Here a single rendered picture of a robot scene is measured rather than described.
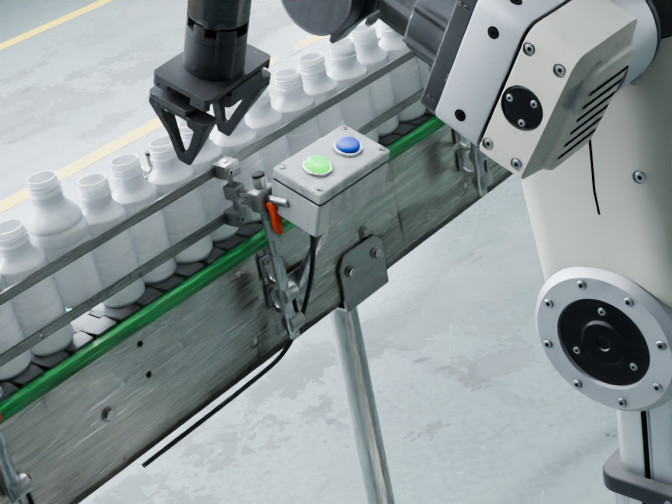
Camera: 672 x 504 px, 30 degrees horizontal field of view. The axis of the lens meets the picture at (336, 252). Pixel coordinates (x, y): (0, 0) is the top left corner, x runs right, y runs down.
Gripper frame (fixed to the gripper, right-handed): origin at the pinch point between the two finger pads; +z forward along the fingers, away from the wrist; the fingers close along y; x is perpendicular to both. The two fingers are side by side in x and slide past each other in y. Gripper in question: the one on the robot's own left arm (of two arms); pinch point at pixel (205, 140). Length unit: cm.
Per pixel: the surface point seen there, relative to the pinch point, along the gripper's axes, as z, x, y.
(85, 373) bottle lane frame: 38.8, -10.8, 4.2
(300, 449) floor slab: 155, -24, -87
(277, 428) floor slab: 159, -33, -92
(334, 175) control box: 21.1, 0.6, -28.1
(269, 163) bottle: 31.6, -13.2, -35.7
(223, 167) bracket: 25.3, -13.1, -24.2
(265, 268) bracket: 40.0, -5.9, -26.2
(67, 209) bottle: 23.1, -20.2, -3.0
